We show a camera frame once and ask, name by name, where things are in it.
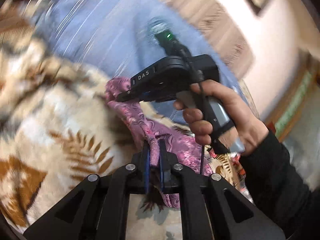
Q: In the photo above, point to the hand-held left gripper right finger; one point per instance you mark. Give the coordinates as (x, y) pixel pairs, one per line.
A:
(162, 172)

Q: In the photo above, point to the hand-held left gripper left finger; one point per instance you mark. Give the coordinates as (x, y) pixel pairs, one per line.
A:
(147, 170)

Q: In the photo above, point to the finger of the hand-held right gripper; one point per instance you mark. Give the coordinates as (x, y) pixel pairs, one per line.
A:
(125, 96)

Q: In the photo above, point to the purple floral shirt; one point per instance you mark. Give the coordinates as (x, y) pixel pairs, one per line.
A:
(155, 130)

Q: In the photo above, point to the person's right forearm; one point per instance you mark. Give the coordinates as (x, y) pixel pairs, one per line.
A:
(280, 180)

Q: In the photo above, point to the person's right hand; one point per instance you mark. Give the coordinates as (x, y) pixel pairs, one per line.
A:
(247, 127)

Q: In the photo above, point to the striped beige cushion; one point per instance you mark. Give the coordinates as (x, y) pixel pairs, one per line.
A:
(215, 30)

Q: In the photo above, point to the leaf print blanket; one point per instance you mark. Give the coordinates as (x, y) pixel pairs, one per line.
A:
(62, 110)

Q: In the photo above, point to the blue plaid blanket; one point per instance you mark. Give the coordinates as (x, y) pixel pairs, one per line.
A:
(100, 35)

